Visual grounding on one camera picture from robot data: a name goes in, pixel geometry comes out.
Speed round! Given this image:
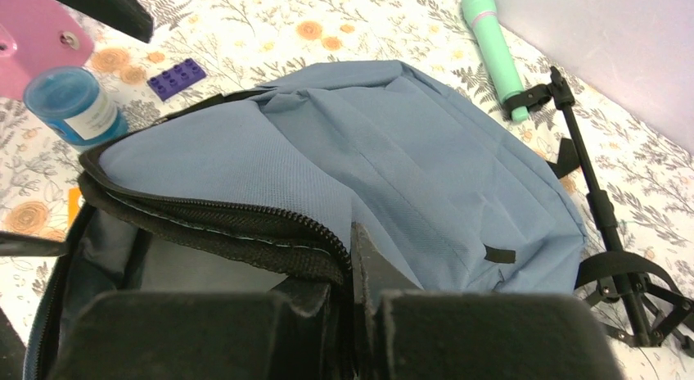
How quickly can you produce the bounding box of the floral table mat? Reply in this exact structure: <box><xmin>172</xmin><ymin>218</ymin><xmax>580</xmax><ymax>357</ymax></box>
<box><xmin>0</xmin><ymin>0</ymin><xmax>694</xmax><ymax>380</ymax></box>

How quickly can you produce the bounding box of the black mini tripod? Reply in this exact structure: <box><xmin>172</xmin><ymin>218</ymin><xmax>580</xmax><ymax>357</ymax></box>
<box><xmin>502</xmin><ymin>66</ymin><xmax>693</xmax><ymax>356</ymax></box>

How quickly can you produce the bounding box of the purple toy brick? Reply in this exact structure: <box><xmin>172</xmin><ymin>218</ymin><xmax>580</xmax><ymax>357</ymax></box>
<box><xmin>146</xmin><ymin>58</ymin><xmax>207</xmax><ymax>102</ymax></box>

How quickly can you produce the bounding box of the orange book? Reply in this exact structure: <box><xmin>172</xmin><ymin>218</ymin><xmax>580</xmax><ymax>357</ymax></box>
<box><xmin>67</xmin><ymin>188</ymin><xmax>83</xmax><ymax>227</ymax></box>

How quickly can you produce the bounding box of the mint green tube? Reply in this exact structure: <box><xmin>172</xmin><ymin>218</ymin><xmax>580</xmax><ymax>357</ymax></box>
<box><xmin>461</xmin><ymin>0</ymin><xmax>525</xmax><ymax>104</ymax></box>

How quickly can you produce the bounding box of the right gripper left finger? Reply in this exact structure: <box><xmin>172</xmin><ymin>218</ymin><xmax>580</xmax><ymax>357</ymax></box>
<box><xmin>49</xmin><ymin>282</ymin><xmax>341</xmax><ymax>379</ymax></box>

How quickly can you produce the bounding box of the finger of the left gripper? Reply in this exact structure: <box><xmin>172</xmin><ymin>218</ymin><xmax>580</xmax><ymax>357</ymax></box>
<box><xmin>55</xmin><ymin>0</ymin><xmax>154</xmax><ymax>43</ymax></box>

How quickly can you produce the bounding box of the blue grey backpack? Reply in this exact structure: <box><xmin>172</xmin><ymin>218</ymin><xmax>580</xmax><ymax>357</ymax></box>
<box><xmin>23</xmin><ymin>61</ymin><xmax>585</xmax><ymax>379</ymax></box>

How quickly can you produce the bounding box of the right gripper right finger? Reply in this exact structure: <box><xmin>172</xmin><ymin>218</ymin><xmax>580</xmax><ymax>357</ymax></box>
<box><xmin>351</xmin><ymin>224</ymin><xmax>621</xmax><ymax>379</ymax></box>

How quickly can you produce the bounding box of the pink metronome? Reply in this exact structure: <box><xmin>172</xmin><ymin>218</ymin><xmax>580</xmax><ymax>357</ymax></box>
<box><xmin>1</xmin><ymin>0</ymin><xmax>94</xmax><ymax>100</ymax></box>

